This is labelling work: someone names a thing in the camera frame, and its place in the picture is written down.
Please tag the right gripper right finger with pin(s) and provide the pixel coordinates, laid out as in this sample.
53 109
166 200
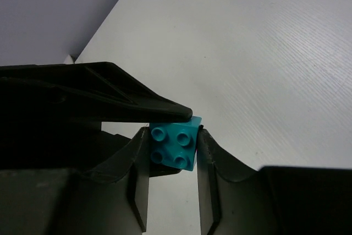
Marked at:
236 199

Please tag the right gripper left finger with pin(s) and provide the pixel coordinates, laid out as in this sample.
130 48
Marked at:
111 198

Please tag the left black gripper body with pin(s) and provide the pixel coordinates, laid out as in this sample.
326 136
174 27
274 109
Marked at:
49 145

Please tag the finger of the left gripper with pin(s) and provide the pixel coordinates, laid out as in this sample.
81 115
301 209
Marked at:
98 91

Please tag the small teal square lego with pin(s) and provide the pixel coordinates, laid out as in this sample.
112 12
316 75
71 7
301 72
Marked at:
174 144

